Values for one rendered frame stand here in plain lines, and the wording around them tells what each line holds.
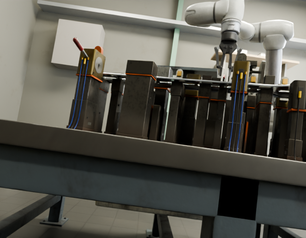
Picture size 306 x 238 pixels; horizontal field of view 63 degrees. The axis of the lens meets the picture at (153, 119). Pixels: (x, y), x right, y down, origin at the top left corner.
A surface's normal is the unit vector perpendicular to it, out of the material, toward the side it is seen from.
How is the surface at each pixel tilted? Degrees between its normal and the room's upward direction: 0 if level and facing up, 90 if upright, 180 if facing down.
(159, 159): 90
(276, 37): 122
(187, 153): 90
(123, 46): 90
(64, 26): 90
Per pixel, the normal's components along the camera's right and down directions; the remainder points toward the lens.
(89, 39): 0.02, -0.08
